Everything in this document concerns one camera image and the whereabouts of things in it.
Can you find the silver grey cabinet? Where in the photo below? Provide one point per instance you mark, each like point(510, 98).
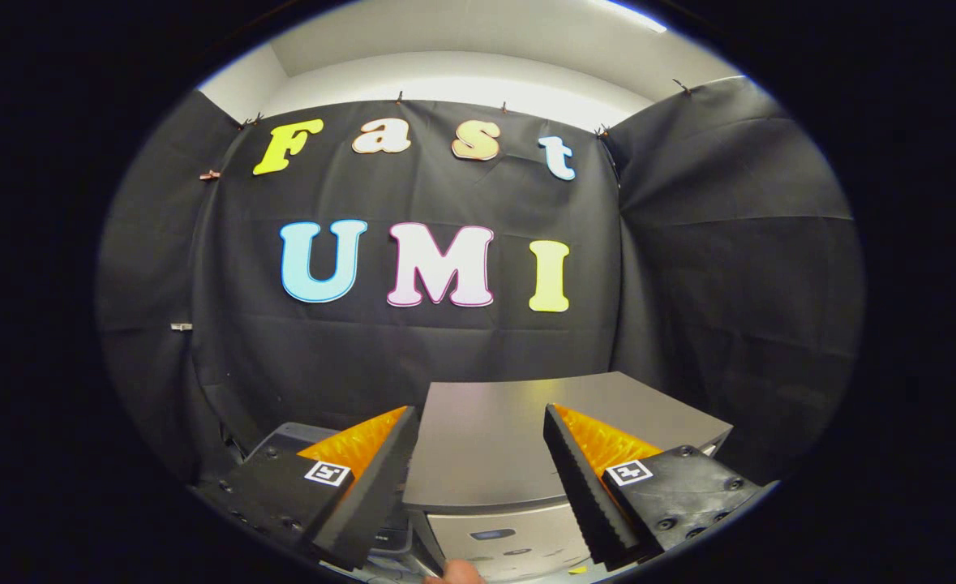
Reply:
point(486, 438)

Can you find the black backdrop cloth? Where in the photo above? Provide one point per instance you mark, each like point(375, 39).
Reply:
point(461, 341)

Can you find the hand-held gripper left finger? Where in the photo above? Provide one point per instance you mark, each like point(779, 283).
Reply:
point(376, 495)

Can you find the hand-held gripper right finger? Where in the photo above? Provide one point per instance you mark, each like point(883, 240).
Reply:
point(583, 495)

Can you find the dark grey washing machine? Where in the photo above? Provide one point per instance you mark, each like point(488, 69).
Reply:
point(392, 539)

